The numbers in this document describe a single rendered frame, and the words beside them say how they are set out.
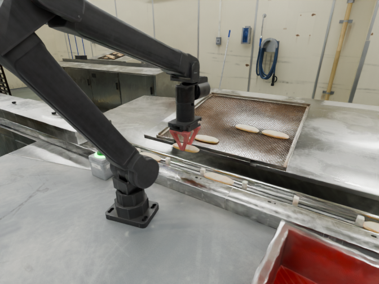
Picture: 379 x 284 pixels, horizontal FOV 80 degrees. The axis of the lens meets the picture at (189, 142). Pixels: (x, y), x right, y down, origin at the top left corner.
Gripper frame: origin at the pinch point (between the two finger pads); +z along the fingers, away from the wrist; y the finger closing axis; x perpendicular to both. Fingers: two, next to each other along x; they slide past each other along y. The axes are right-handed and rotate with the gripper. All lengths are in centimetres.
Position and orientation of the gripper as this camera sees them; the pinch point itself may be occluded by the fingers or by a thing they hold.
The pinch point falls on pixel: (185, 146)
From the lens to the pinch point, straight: 74.3
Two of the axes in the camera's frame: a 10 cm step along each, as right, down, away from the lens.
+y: 5.3, -3.5, 7.7
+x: -8.5, -2.1, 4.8
